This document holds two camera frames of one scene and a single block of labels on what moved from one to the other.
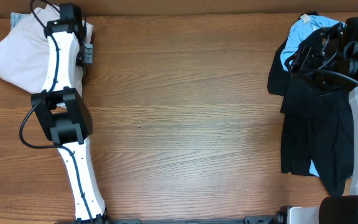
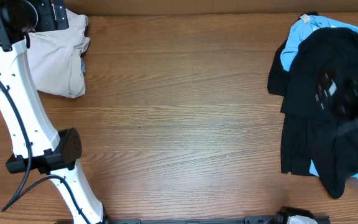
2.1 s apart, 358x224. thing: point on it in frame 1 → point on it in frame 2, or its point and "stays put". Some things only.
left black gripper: [87, 55] → [49, 22]
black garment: [317, 124] stays put
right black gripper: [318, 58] → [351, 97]
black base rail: [273, 219] stays put
